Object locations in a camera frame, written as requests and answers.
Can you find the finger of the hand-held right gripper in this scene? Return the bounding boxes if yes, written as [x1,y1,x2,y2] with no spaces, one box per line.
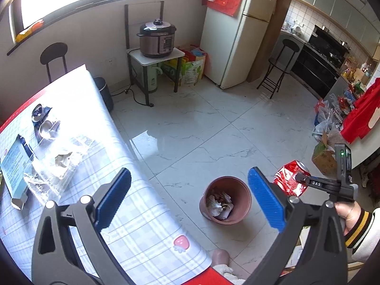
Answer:
[294,172,311,186]

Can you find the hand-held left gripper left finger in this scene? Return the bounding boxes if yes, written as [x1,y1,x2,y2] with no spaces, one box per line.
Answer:
[31,168,132,285]

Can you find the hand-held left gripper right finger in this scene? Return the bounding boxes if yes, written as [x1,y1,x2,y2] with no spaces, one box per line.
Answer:
[246,167,347,285]

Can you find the red crushed can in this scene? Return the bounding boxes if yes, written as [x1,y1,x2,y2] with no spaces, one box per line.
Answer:
[273,160,312,197]

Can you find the brown plastic waste bin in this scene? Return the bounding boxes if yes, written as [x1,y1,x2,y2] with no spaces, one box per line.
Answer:
[199,176,252,224]

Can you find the white green plastic bag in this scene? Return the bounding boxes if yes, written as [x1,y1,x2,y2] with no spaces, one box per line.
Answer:
[207,194,226,214]

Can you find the clear plastic bag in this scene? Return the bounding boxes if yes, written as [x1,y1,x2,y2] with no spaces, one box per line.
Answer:
[23,135,95,204]

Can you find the blue carton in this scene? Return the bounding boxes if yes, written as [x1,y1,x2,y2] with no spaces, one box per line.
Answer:
[0,134,34,210]

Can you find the blue crushed can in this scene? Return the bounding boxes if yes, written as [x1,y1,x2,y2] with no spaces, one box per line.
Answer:
[31,103,51,123]

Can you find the person's right forearm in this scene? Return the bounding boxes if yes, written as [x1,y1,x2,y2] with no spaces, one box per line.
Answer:
[344,208,380,263]

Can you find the black trash bin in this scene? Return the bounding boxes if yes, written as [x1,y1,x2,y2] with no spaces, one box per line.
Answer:
[93,76,114,113]

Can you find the person's right hand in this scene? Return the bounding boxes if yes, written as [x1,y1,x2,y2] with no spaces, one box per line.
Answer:
[335,202,363,235]

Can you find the person's left hand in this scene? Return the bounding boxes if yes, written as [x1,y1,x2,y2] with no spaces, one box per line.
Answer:
[212,249,231,267]

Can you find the cardboard box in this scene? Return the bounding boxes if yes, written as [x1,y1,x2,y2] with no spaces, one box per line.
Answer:
[311,132,339,176]

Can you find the pile of plastic bags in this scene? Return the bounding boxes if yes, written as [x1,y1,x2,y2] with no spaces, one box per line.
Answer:
[312,90,354,143]

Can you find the red hanging garment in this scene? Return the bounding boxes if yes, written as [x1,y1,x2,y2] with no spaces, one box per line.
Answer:
[340,79,380,143]

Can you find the plaid tablecloth with red border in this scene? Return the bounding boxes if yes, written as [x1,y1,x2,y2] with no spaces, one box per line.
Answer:
[0,64,238,285]

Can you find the black integrated stove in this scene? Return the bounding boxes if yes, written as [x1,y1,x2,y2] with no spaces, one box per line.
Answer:
[290,25,350,100]

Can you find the black folding chair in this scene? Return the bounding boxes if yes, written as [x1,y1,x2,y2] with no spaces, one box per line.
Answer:
[257,38,300,99]

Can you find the green thermos kettle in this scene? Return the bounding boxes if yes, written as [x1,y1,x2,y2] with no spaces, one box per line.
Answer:
[144,65,163,93]

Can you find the grey kitchen counter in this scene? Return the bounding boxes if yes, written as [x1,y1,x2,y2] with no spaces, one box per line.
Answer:
[273,28,306,66]

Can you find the green carton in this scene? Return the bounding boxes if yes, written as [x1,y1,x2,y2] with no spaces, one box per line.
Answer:
[162,58,183,84]

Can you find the white-top side table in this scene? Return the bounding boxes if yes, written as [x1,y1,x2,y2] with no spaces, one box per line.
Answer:
[127,47,186,106]

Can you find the green white shopping bag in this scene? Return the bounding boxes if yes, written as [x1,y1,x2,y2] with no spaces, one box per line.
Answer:
[180,44,207,87]

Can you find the cream refrigerator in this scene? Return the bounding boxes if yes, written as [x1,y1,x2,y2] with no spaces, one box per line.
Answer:
[199,0,282,90]

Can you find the black round-back chair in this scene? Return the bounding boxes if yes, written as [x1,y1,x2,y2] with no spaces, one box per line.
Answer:
[40,42,69,84]

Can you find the electric pressure cooker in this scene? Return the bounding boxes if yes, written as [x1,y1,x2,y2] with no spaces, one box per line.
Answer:
[137,19,177,58]

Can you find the grey upper cabinets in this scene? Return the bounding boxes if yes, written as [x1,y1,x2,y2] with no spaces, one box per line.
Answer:
[300,0,380,57]

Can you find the yellow snack bag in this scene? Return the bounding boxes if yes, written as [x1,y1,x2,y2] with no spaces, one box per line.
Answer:
[15,19,45,43]

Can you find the black power cable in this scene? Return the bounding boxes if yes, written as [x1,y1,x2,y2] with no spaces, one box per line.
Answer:
[111,87,155,107]

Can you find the wooden door frame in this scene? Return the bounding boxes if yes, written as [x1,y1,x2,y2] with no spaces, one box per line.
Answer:
[246,0,302,83]

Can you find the black metal frame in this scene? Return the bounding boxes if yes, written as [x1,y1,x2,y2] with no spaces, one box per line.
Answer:
[124,0,165,51]

